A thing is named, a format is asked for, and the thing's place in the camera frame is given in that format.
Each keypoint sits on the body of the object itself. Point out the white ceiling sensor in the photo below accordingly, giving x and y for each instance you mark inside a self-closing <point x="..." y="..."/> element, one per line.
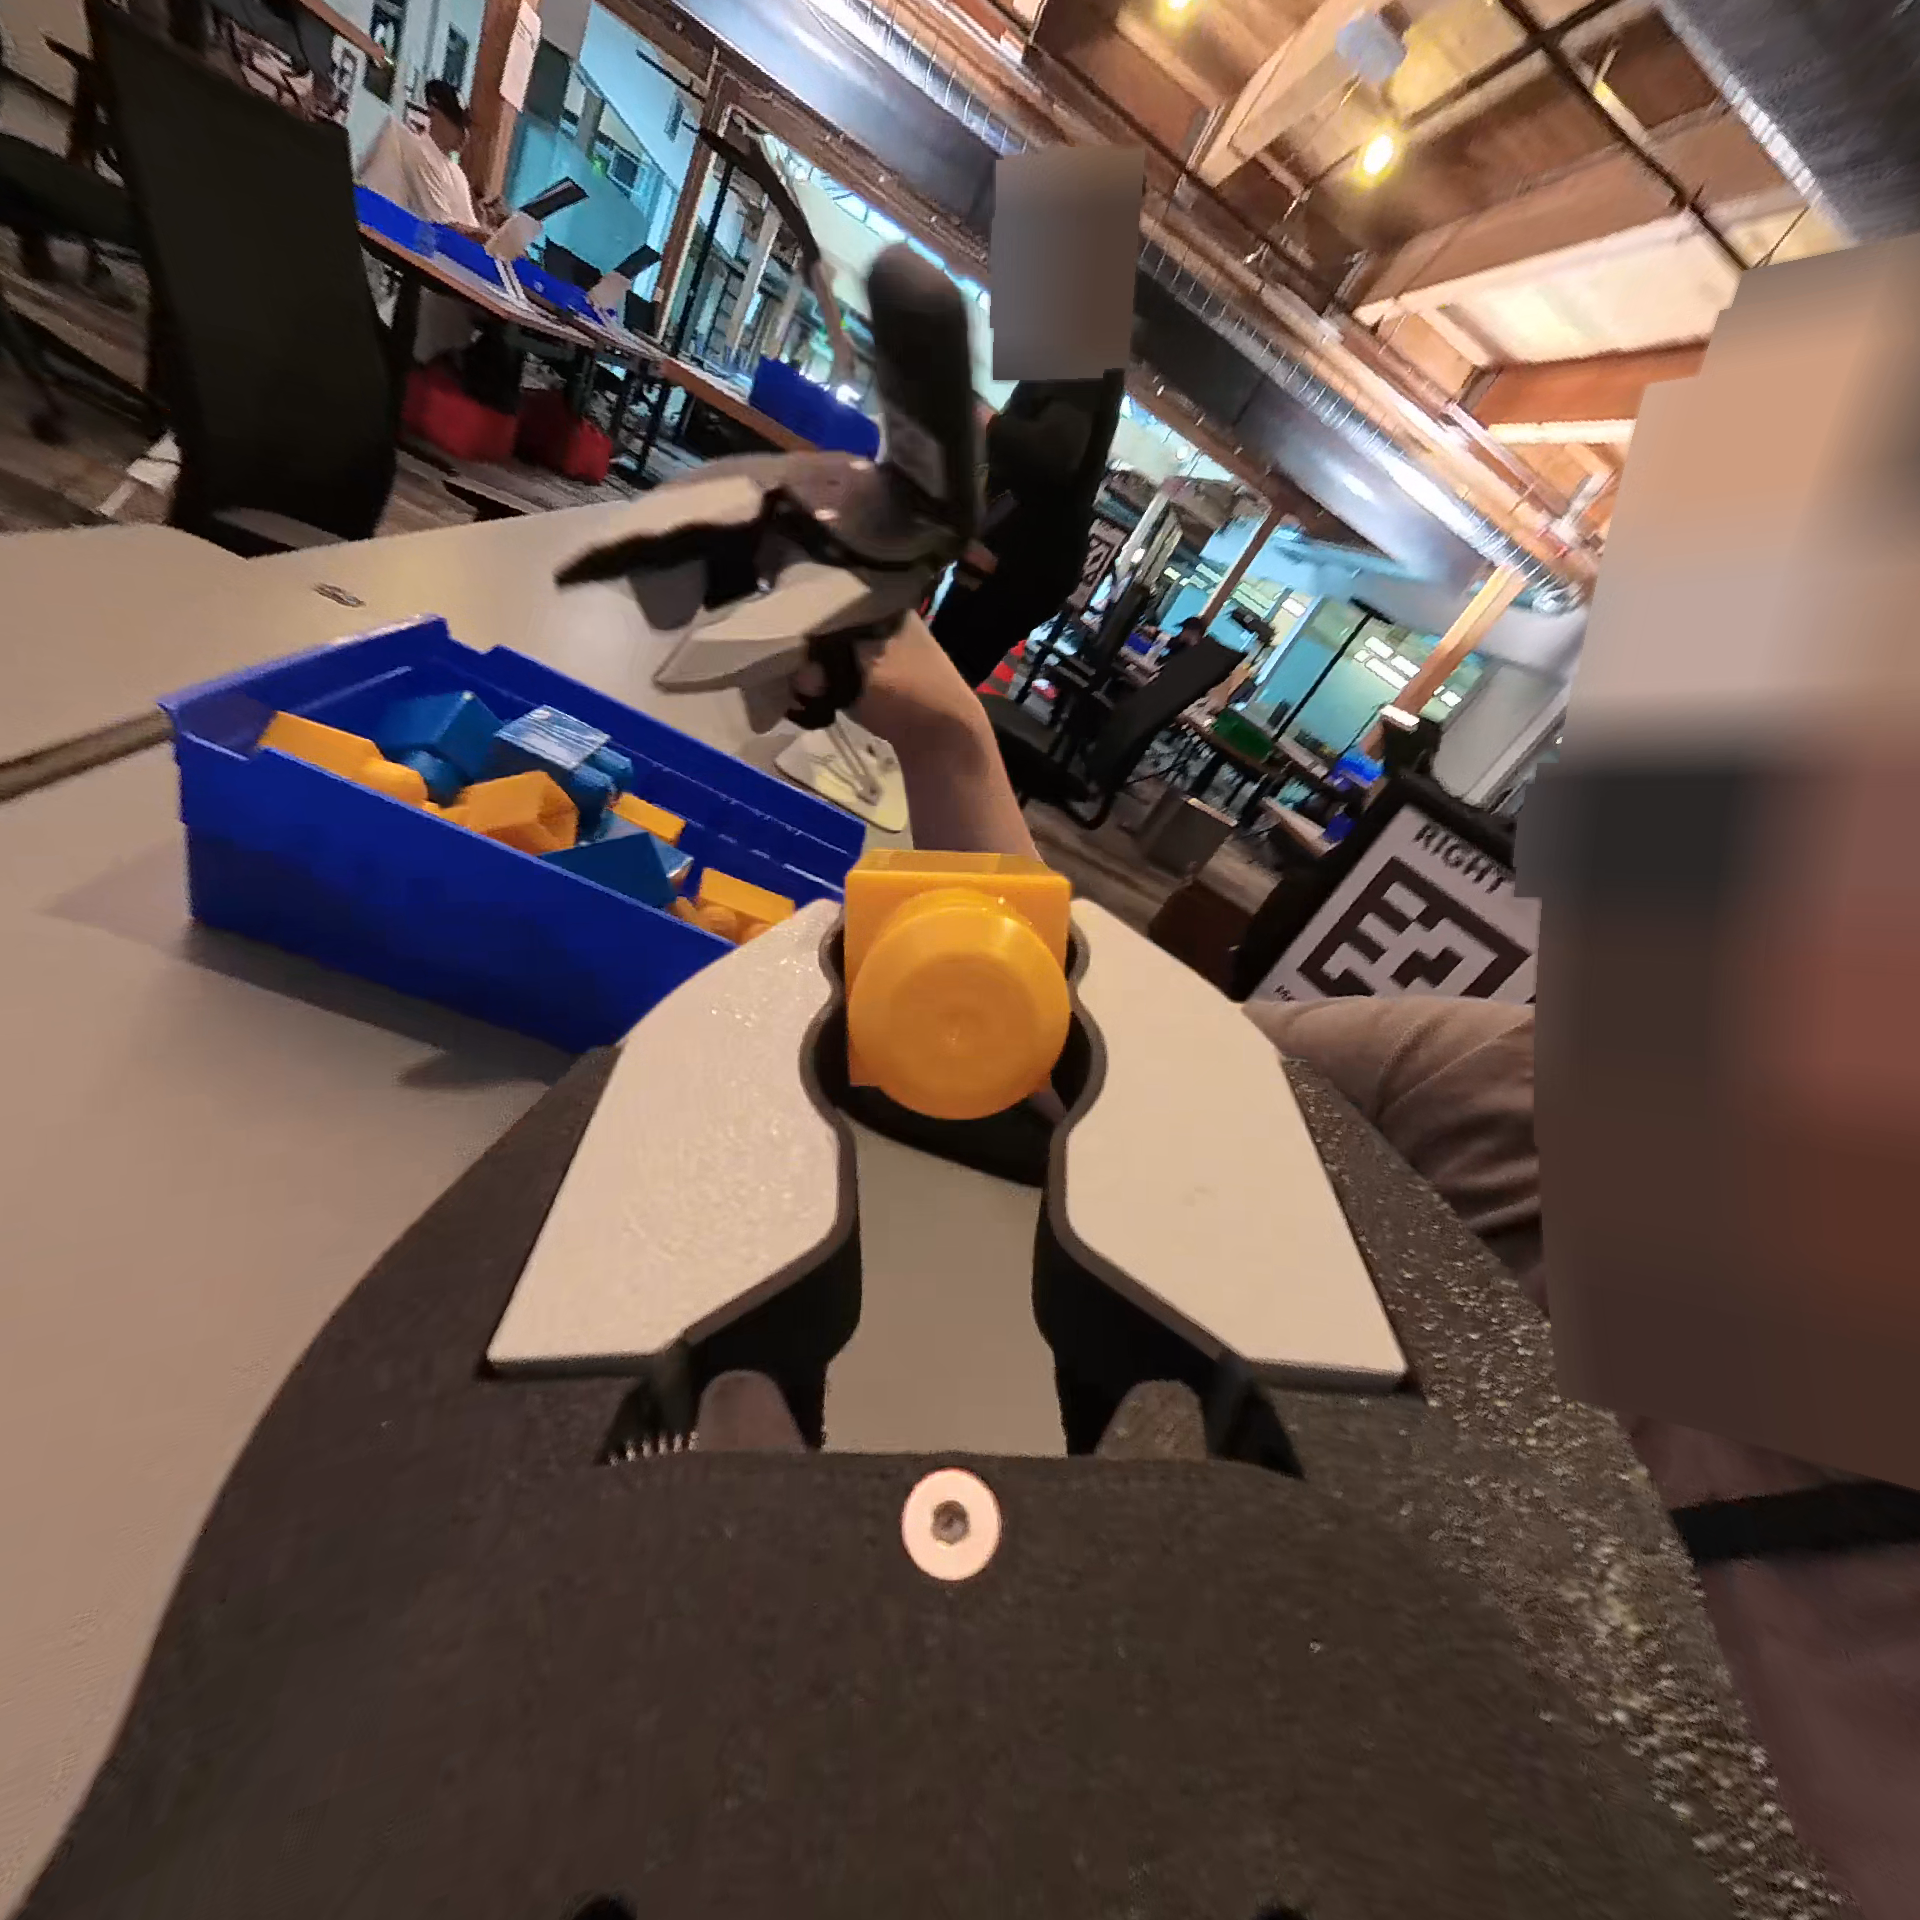
<point x="1370" y="45"/>

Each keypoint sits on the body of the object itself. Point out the green storage bin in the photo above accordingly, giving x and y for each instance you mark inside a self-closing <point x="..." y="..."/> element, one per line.
<point x="1246" y="734"/>

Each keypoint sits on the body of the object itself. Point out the person's right hand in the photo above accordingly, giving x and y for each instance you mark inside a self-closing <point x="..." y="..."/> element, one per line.
<point x="911" y="672"/>

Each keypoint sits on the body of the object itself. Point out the person's brown shirt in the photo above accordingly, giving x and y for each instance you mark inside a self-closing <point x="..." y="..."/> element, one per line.
<point x="1422" y="1077"/>

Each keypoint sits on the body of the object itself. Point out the clear and white stand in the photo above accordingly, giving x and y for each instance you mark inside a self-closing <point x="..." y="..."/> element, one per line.
<point x="842" y="782"/>

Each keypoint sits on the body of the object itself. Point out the yellow one-stud building block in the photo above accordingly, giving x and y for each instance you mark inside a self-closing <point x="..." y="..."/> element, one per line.
<point x="953" y="988"/>

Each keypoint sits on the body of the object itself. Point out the black and white marker sign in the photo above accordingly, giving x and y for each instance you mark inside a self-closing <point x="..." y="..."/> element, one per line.
<point x="1422" y="927"/>

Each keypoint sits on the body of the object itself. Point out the black office chair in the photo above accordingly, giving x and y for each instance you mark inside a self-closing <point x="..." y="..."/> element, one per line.
<point x="1159" y="724"/>
<point x="256" y="297"/>
<point x="61" y="193"/>

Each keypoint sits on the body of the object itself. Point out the person's right forearm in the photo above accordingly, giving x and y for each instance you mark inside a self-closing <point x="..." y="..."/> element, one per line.
<point x="974" y="784"/>

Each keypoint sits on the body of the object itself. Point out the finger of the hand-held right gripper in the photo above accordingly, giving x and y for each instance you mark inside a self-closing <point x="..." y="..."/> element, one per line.
<point x="769" y="645"/>
<point x="687" y="550"/>

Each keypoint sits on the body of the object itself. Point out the pile of colourful building blocks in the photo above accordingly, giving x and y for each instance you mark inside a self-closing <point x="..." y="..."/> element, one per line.
<point x="511" y="813"/>

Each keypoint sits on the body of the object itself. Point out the red storage crate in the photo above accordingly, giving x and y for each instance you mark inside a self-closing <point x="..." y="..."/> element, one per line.
<point x="572" y="434"/>
<point x="458" y="414"/>

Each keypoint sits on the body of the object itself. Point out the blue plastic bin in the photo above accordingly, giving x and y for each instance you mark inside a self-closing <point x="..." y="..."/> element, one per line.
<point x="379" y="899"/>

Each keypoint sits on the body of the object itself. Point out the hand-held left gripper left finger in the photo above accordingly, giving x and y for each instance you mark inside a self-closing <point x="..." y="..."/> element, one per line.
<point x="675" y="1188"/>

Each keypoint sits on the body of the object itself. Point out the ceiling lamp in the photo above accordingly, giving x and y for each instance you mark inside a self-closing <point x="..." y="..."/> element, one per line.
<point x="1373" y="151"/>

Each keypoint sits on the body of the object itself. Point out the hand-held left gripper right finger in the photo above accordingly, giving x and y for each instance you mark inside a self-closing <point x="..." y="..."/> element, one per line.
<point x="1215" y="1200"/>

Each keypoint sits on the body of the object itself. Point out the blue storage bin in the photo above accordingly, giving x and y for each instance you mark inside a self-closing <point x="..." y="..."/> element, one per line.
<point x="476" y="257"/>
<point x="812" y="408"/>
<point x="392" y="224"/>

